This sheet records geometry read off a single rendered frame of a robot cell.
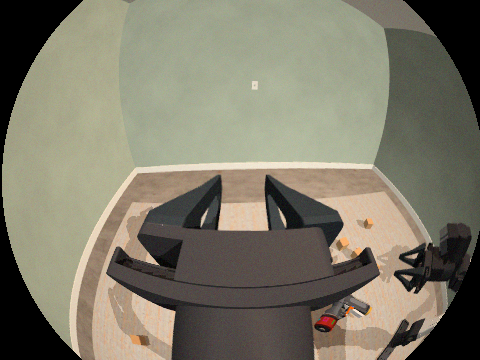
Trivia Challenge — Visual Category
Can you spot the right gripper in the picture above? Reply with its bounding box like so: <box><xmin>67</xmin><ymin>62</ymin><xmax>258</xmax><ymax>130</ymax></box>
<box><xmin>393</xmin><ymin>243</ymin><xmax>436</xmax><ymax>293</ymax></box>

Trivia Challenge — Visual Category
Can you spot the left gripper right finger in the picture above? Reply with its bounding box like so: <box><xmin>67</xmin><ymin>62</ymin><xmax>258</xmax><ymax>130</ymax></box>
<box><xmin>264</xmin><ymin>175</ymin><xmax>344</xmax><ymax>247</ymax></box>

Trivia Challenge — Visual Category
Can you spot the dark grey hose nozzle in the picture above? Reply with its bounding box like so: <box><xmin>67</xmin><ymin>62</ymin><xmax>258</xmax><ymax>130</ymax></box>
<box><xmin>315</xmin><ymin>295</ymin><xmax>372</xmax><ymax>332</ymax></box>

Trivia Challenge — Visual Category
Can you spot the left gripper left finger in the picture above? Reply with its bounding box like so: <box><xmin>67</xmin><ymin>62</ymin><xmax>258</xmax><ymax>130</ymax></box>
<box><xmin>144</xmin><ymin>175</ymin><xmax>223</xmax><ymax>229</ymax></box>

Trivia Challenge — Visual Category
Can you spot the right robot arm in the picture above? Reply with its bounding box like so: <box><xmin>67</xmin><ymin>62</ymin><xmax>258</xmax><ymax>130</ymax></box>
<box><xmin>377</xmin><ymin>223</ymin><xmax>472</xmax><ymax>360</ymax></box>

